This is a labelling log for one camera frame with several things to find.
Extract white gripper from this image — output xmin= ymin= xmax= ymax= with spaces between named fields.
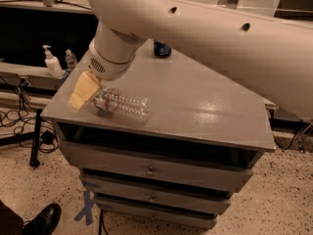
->
xmin=68 ymin=40 xmax=135 ymax=111

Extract clear plastic water bottle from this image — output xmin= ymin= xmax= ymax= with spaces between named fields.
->
xmin=93 ymin=86 xmax=151 ymax=123

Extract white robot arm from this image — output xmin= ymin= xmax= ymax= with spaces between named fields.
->
xmin=69 ymin=0 xmax=313 ymax=122

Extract small clear bottle on shelf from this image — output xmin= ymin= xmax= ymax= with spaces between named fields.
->
xmin=65 ymin=49 xmax=77 ymax=71

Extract white pump dispenser bottle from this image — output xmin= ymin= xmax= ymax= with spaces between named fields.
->
xmin=43 ymin=45 xmax=63 ymax=78

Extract blue soda can upright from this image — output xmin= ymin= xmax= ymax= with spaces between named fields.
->
xmin=154 ymin=40 xmax=171 ymax=58

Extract top grey drawer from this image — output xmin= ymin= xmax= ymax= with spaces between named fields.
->
xmin=59 ymin=141 xmax=252 ymax=192

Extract grey drawer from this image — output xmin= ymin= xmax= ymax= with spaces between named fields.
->
xmin=94 ymin=196 xmax=216 ymax=229
xmin=79 ymin=173 xmax=230 ymax=214
xmin=59 ymin=141 xmax=252 ymax=192

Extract black stand leg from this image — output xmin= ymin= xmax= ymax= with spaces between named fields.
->
xmin=29 ymin=109 xmax=42 ymax=167

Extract middle grey drawer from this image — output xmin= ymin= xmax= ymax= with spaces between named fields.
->
xmin=79 ymin=173 xmax=230 ymax=214

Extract blue tape cross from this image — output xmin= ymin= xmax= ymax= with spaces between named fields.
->
xmin=74 ymin=191 xmax=95 ymax=225

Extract grey drawer cabinet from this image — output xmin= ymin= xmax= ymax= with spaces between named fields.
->
xmin=40 ymin=37 xmax=277 ymax=231

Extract bottom grey drawer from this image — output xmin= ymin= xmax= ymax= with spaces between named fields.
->
xmin=94 ymin=196 xmax=216 ymax=229

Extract black leather shoe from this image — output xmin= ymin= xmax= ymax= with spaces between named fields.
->
xmin=22 ymin=203 xmax=62 ymax=235

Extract black floor cables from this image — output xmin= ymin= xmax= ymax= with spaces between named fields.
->
xmin=0 ymin=76 xmax=60 ymax=155

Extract metal railing frame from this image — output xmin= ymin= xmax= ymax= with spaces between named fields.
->
xmin=0 ymin=0 xmax=313 ymax=30

